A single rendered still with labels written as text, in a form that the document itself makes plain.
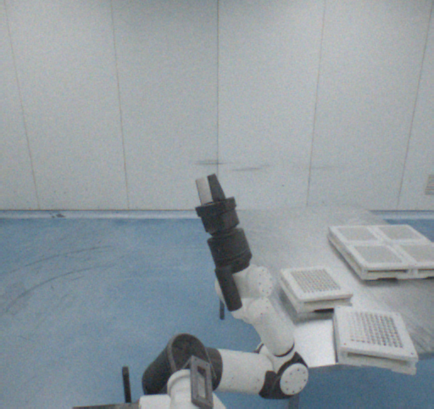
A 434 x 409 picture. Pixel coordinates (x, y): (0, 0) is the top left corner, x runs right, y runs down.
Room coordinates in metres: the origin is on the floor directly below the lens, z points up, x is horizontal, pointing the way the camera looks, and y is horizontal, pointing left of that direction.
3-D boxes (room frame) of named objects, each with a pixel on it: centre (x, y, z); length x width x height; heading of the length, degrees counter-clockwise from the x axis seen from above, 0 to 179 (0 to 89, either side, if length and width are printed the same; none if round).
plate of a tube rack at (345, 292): (1.45, -0.44, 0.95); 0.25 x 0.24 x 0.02; 100
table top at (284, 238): (1.84, -0.67, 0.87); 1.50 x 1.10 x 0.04; 9
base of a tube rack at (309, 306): (1.45, -0.45, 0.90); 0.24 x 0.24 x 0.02; 10
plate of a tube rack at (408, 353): (1.13, -0.57, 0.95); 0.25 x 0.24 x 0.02; 78
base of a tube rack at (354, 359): (1.13, -0.57, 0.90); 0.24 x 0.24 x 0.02; 78
